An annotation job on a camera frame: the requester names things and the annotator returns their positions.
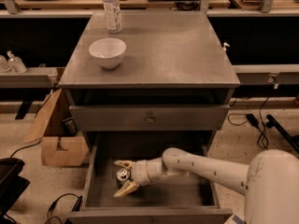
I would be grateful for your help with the green soda can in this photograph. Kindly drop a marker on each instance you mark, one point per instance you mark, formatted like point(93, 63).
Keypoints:
point(122, 176)

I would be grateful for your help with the clear plastic water bottle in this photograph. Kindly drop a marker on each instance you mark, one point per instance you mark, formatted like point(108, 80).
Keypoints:
point(113, 15)

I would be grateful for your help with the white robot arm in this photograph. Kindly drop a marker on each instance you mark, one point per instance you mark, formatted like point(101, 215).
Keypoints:
point(270, 182)

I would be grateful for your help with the white ceramic bowl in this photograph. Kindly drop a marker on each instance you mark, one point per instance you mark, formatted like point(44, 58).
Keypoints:
point(108, 52)

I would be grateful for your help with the open grey middle drawer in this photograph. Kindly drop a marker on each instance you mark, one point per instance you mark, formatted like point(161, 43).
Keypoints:
point(193, 200)

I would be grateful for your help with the white pump dispenser top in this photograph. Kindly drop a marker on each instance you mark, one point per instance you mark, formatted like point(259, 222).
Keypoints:
point(225, 46)

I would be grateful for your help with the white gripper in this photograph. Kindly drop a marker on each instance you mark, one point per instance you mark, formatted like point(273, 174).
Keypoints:
point(140, 173)

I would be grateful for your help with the closed grey top drawer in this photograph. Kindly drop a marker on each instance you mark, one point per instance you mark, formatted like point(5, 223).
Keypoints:
point(132, 118)

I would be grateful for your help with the grey wooden drawer cabinet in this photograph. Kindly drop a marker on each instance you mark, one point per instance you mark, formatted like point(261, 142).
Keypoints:
point(172, 58)

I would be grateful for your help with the black chair at left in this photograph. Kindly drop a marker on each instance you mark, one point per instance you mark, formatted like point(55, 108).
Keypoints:
point(11, 185)

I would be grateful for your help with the clear sanitizer pump bottle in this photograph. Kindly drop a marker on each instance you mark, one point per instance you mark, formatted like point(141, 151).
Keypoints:
point(15, 63)

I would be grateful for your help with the brown cardboard box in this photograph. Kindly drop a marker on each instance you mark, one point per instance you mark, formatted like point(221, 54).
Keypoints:
point(58, 146)

